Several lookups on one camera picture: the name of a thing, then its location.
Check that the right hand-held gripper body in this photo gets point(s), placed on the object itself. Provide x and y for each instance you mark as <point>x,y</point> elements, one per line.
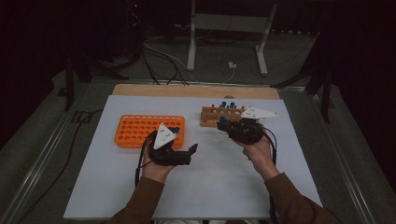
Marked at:
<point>246,132</point>

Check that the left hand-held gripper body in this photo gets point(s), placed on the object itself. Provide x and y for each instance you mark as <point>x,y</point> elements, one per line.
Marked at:
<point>168,157</point>

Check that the glass test tube blue cap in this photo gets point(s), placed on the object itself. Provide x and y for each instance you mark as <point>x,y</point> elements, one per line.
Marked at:
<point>232,105</point>
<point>176,130</point>
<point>223,104</point>
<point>222,119</point>

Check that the wooden test tube rack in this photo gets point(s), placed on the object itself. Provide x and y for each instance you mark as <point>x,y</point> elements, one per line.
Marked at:
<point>208,116</point>

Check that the orange plastic test tube rack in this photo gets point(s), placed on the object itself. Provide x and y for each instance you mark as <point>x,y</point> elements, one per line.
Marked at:
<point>134,130</point>

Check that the person's left hand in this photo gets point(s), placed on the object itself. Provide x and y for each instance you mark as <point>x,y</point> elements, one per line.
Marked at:
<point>155,171</point>

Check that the person's right hand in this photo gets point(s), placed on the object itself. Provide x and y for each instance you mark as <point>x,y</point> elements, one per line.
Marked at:
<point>260,155</point>

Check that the white table mat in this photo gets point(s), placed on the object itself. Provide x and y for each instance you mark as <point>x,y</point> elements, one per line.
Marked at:
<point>211,186</point>

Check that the white plug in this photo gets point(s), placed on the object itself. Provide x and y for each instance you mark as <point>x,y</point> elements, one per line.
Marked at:
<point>232,65</point>

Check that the black tripod stand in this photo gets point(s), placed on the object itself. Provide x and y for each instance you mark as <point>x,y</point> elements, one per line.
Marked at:
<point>70,81</point>
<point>325,93</point>

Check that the grey metal stand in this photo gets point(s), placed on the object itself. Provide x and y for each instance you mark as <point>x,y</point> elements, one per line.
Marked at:
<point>230,22</point>

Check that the aluminium floor rail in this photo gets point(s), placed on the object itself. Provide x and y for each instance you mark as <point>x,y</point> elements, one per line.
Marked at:
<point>40,158</point>
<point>339,155</point>

